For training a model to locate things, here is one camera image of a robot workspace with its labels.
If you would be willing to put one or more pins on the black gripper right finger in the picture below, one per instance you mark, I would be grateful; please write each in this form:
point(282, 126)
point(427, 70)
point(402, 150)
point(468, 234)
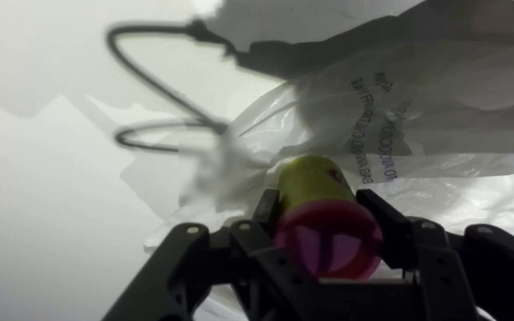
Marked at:
point(455, 274)

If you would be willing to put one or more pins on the pink lid play-doh tub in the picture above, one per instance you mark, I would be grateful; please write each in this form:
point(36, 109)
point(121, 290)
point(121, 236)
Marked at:
point(321, 224)

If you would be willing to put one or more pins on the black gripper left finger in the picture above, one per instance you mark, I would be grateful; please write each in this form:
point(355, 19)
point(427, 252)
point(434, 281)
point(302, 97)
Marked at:
point(191, 261)

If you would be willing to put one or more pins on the white plastic bag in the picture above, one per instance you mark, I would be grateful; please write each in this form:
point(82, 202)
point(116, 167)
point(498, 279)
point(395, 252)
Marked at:
point(427, 93)

